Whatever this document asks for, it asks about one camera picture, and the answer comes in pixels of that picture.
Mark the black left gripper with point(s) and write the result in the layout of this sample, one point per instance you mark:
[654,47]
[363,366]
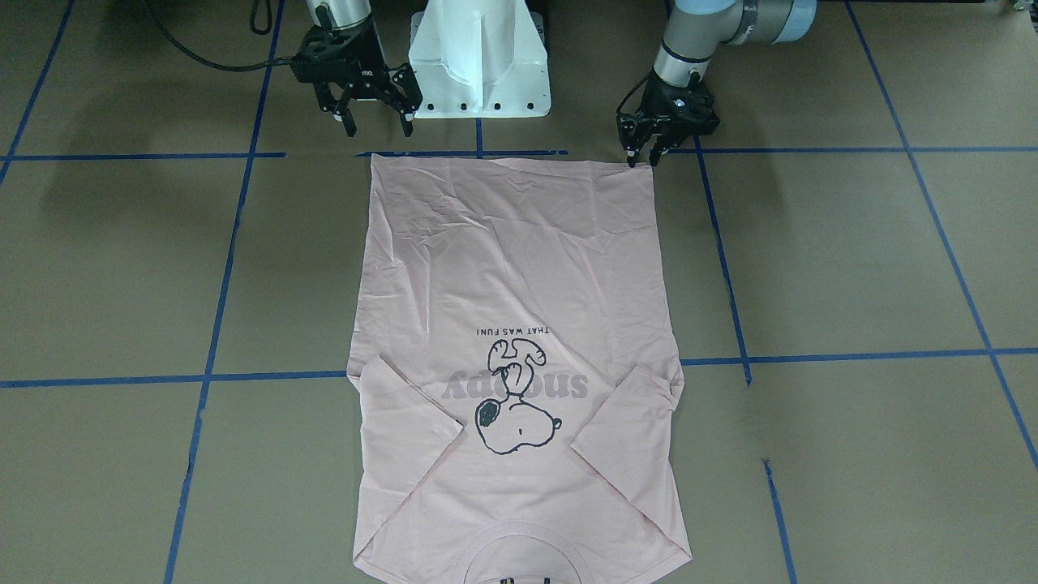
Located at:
[649,122]

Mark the pink Snoopy t-shirt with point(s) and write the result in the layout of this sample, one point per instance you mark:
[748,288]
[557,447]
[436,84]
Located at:
[517,375]

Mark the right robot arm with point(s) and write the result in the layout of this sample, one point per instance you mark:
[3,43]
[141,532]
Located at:
[340,14]

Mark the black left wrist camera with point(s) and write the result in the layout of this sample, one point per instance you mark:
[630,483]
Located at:
[689,111]

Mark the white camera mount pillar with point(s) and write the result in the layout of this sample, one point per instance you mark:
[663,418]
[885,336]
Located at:
[479,59]

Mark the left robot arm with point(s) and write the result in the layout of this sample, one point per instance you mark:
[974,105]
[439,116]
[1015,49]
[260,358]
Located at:
[695,29]

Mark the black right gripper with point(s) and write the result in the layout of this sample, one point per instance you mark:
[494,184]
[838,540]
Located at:
[366,79]

